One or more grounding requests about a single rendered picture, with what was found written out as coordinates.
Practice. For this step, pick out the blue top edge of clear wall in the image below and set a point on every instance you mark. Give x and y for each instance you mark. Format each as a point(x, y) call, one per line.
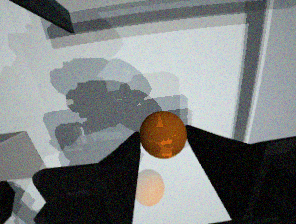
point(39, 14)

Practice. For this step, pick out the clear l-shaped low wall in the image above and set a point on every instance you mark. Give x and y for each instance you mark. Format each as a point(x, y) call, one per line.
point(275, 114)

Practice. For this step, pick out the see-through orange ball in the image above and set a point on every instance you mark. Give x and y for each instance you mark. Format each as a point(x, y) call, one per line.
point(150, 187)

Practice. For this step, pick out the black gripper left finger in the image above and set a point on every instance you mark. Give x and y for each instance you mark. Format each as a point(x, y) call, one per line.
point(114, 178)

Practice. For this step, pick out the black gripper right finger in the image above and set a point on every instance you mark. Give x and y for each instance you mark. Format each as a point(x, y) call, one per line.
point(236, 169)

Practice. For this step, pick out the brown ball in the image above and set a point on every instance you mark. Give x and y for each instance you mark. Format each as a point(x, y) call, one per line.
point(163, 135)

